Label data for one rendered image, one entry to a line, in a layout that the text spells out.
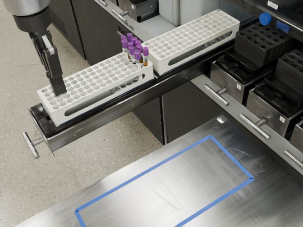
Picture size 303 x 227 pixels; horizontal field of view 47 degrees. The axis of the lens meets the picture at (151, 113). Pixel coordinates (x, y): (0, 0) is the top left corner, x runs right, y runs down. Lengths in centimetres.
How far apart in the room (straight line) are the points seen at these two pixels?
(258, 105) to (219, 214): 36
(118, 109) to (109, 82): 8
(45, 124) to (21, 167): 104
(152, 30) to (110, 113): 48
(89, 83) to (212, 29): 40
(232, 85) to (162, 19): 48
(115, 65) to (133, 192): 37
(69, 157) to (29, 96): 59
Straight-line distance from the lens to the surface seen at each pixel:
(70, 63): 247
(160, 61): 96
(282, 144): 98
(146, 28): 133
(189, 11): 121
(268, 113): 95
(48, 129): 90
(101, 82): 91
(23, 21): 76
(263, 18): 91
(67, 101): 89
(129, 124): 197
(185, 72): 102
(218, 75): 104
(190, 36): 104
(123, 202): 73
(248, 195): 75
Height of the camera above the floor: 145
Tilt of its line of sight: 46 degrees down
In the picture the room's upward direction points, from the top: 6 degrees counter-clockwise
